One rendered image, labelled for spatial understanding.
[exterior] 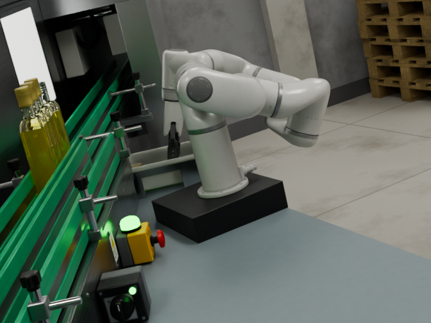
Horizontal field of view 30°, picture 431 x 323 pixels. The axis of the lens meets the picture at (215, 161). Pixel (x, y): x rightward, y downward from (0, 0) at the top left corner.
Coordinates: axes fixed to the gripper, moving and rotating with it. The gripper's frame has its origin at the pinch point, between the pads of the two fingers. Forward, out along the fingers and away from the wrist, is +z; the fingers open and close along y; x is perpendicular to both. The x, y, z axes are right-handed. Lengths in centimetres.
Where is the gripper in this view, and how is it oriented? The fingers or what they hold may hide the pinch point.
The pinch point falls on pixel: (174, 151)
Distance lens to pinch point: 226.7
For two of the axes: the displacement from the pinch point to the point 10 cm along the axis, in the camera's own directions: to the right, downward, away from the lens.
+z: -0.4, 9.6, 2.7
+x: 10.0, 0.4, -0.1
